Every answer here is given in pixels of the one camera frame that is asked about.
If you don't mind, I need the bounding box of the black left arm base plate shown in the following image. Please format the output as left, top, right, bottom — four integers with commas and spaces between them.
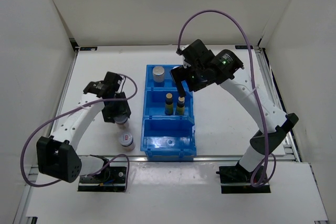
77, 163, 129, 193

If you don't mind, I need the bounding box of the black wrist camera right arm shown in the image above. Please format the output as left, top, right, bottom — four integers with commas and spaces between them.
182, 39, 215, 68

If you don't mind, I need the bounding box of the red-label jar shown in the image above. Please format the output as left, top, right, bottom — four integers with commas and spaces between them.
118, 131, 135, 152
114, 115, 129, 130

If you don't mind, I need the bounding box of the silver-lid pepper shaker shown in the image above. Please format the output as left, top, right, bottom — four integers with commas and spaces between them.
152, 66, 165, 83

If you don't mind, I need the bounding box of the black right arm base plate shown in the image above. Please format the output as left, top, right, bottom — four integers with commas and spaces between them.
216, 166, 271, 194

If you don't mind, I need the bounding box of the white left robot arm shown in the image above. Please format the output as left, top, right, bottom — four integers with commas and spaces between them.
36, 74, 131, 183

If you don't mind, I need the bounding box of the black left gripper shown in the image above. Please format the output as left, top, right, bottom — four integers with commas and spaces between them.
101, 91, 131, 123

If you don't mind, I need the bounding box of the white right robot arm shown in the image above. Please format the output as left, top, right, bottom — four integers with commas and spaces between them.
171, 46, 298, 186

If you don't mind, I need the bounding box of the yellow sauce bottle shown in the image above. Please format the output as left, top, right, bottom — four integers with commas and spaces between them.
175, 97, 185, 116
165, 93, 173, 115

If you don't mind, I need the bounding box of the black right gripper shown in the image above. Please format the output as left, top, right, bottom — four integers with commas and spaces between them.
170, 63, 214, 98

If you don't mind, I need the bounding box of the blue three-compartment plastic bin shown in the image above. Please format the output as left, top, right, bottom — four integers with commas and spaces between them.
140, 65, 197, 162

